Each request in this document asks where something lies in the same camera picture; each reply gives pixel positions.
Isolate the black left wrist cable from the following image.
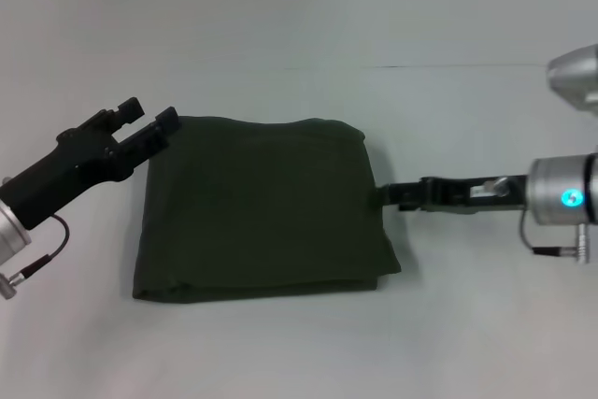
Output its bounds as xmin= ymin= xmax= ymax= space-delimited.
xmin=13 ymin=214 xmax=71 ymax=281

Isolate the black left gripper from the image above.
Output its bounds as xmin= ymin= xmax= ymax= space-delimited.
xmin=0 ymin=96 xmax=180 ymax=231

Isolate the dark green FREE! t-shirt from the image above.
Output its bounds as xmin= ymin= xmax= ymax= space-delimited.
xmin=131 ymin=114 xmax=404 ymax=306

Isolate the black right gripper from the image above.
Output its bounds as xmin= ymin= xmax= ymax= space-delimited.
xmin=373 ymin=173 xmax=530 ymax=214

